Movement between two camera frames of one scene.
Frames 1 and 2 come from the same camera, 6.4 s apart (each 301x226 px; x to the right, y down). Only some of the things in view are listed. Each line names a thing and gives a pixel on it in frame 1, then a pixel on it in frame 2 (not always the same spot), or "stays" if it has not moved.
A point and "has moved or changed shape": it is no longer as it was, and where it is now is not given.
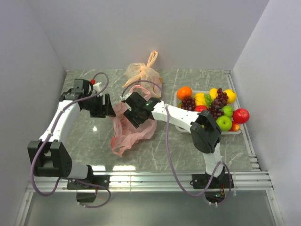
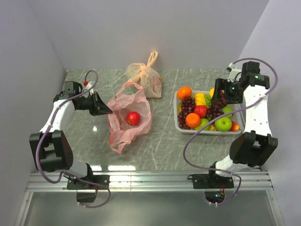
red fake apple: (241, 116) has moved or changed shape
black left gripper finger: (110, 111) to (98, 106)
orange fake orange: (184, 92) stays
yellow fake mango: (213, 93) stays
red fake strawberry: (200, 108) stays
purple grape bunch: (216, 108) stays
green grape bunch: (208, 99) stays
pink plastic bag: (124, 134) has moved or changed shape
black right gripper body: (130, 115) to (233, 93)
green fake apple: (225, 123) stays
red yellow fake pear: (235, 127) stays
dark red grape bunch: (188, 103) stays
